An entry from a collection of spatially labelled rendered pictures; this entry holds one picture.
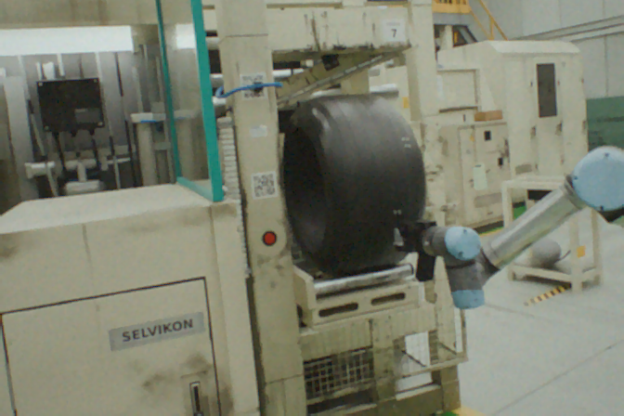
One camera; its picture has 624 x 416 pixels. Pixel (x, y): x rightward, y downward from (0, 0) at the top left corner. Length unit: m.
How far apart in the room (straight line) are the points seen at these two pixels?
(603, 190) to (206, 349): 0.81
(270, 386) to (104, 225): 1.01
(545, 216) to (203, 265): 0.82
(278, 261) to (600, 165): 0.93
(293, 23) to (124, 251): 1.25
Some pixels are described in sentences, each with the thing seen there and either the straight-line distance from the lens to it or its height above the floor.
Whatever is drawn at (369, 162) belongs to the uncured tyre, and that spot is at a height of 1.26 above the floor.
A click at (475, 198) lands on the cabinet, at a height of 0.41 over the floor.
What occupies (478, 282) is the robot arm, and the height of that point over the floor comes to 0.98.
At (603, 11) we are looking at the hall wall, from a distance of 13.99.
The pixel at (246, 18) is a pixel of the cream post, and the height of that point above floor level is 1.70.
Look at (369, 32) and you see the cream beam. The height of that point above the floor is 1.70.
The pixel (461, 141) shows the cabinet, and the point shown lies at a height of 1.06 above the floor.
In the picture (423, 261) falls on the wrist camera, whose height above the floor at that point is 1.00.
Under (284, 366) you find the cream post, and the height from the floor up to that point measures 0.66.
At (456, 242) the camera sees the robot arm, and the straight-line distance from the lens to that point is 1.32.
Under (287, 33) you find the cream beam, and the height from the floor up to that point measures 1.70.
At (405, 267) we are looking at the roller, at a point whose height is 0.91.
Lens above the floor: 1.38
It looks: 6 degrees down
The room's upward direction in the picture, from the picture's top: 6 degrees counter-clockwise
